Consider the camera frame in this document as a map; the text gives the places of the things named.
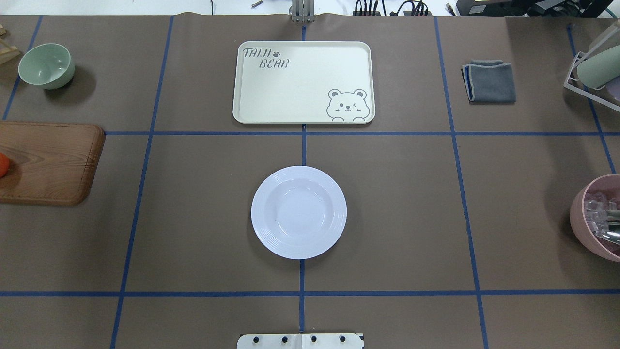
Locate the white wire cup rack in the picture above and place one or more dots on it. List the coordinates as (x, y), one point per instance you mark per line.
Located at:
(608, 95)

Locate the folded grey cloth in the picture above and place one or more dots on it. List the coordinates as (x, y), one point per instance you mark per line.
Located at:
(489, 81)

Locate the wooden cutting board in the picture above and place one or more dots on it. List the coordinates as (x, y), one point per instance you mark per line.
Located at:
(51, 164)

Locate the pale green cup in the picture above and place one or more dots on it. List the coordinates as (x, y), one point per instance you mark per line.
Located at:
(595, 72)

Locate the cream bear print tray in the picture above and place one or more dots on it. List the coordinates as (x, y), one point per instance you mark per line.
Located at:
(304, 82)

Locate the white round plate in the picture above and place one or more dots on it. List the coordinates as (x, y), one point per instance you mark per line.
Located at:
(299, 212)

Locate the wooden dish rack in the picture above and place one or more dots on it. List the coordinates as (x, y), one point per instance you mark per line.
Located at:
(7, 51)

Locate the orange fruit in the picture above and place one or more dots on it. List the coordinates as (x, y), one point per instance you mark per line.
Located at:
(4, 164)

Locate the aluminium camera post clamp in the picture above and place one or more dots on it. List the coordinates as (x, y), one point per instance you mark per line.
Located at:
(302, 11)

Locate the pink bowl with ice cubes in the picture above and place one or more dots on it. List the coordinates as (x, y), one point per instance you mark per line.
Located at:
(594, 217)

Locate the green ceramic bowl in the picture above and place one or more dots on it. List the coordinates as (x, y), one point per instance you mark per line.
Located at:
(47, 66)

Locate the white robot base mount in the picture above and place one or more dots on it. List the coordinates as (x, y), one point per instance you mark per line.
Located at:
(301, 341)

